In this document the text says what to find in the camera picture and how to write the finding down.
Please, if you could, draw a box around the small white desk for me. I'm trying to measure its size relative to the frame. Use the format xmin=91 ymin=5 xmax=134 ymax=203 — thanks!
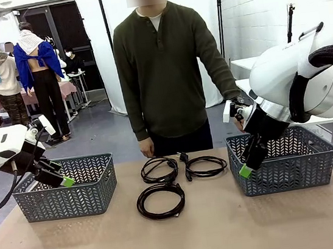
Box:
xmin=66 ymin=69 xmax=92 ymax=111

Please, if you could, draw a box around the black backdrop stand pole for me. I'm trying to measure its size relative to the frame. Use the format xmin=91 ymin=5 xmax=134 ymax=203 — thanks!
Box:
xmin=74 ymin=0 xmax=133 ymax=123
xmin=216 ymin=0 xmax=232 ymax=62

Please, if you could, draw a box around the background person with blurred face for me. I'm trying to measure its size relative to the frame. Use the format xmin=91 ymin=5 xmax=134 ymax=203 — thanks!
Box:
xmin=4 ymin=41 xmax=16 ymax=59

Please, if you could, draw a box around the table with pink cloth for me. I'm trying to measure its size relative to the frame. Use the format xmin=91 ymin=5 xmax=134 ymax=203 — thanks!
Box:
xmin=0 ymin=79 xmax=82 ymax=132

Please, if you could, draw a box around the white backdrop screen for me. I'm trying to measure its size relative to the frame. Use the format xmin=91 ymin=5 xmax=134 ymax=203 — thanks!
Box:
xmin=74 ymin=0 xmax=236 ymax=124

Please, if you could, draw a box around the black tripod stand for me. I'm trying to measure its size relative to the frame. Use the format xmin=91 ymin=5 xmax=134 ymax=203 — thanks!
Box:
xmin=282 ymin=2 xmax=302 ymax=44

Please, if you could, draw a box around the person's left hand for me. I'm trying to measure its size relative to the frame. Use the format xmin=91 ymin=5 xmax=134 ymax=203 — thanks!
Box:
xmin=233 ymin=114 xmax=248 ymax=135

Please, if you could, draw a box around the gray plastic lattice basket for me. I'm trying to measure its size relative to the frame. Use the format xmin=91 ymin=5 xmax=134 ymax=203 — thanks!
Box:
xmin=8 ymin=151 xmax=122 ymax=226
xmin=225 ymin=121 xmax=333 ymax=200

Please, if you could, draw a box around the mannequin with patterned scarf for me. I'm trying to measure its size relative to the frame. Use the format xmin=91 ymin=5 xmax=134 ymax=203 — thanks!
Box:
xmin=0 ymin=32 xmax=36 ymax=130

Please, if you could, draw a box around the thick black cable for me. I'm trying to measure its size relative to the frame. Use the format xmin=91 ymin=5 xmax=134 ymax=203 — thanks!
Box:
xmin=134 ymin=180 xmax=188 ymax=223

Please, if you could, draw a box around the person in green sweater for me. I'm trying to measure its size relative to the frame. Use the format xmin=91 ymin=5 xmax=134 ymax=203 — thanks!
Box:
xmin=106 ymin=0 xmax=250 ymax=161

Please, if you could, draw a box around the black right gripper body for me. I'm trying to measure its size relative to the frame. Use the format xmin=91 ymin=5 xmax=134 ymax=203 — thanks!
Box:
xmin=239 ymin=100 xmax=294 ymax=149

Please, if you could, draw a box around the person's left forearm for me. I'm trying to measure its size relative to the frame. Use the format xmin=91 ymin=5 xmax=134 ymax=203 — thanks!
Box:
xmin=198 ymin=52 xmax=243 ymax=105

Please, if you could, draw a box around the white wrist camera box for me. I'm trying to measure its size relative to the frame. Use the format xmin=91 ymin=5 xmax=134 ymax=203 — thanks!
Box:
xmin=220 ymin=99 xmax=240 ymax=124
xmin=26 ymin=113 xmax=57 ymax=139

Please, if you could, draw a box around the mannequin with blue garment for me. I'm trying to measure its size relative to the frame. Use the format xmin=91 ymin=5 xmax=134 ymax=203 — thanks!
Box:
xmin=9 ymin=17 xmax=74 ymax=147

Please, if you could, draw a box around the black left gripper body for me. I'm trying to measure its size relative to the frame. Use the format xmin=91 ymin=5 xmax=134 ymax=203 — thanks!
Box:
xmin=18 ymin=136 xmax=51 ymax=178

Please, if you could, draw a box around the black braided right arm sleeve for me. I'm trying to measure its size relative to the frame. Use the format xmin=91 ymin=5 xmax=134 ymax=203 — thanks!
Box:
xmin=281 ymin=43 xmax=333 ymax=125

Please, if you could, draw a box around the person's right forearm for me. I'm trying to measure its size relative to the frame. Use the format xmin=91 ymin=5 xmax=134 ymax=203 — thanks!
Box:
xmin=118 ymin=81 xmax=153 ymax=144

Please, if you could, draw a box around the person's right hand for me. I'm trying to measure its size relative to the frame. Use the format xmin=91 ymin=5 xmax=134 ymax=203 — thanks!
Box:
xmin=138 ymin=136 xmax=156 ymax=160

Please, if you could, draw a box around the black power cable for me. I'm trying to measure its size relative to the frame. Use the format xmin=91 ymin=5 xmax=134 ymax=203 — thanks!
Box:
xmin=138 ymin=153 xmax=181 ymax=186
xmin=178 ymin=146 xmax=230 ymax=183

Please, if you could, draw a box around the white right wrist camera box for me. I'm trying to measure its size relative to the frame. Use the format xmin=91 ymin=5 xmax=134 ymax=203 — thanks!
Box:
xmin=220 ymin=99 xmax=240 ymax=124

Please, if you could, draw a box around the seated person with mask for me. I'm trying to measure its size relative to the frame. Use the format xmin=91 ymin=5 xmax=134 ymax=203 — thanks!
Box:
xmin=60 ymin=45 xmax=87 ymax=81

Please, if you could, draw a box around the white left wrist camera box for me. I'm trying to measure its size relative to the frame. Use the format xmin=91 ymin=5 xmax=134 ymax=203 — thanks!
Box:
xmin=26 ymin=113 xmax=57 ymax=139

